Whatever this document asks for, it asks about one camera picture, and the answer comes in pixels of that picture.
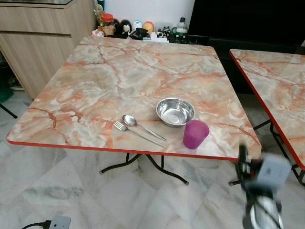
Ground purple plastic cup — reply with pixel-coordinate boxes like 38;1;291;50
183;120;210;150

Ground black metal table legs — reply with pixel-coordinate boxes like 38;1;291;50
99;153;189;186
229;119;305;187

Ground stainless steel bowl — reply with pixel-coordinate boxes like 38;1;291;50
156;98;196;127

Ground stainless steel spoon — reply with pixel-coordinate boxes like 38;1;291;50
122;114;167;141

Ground stainless steel fork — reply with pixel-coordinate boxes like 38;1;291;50
113;120;165;147

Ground black television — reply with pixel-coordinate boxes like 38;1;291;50
187;0;305;46

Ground dark bottle white cap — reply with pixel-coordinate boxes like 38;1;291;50
175;18;187;42

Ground white flat box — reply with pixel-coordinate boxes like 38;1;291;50
150;32;168;42

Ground black round plush toy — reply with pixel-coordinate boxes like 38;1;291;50
116;19;132;38

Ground red lid jar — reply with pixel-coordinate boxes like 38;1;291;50
102;13;115;36

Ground small golden figurine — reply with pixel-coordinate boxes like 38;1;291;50
95;4;104;24

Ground light wooden cabinet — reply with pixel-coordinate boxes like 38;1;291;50
0;0;96;100

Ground dark green bin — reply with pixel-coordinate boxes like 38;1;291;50
0;52;15;103

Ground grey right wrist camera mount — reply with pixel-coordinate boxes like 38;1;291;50
257;153;292;191

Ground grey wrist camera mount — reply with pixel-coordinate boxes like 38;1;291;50
50;216;72;229
257;153;292;191

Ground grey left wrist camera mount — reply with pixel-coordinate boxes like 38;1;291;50
50;216;72;229

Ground black left wrist camera cable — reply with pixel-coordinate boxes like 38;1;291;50
21;219;52;229

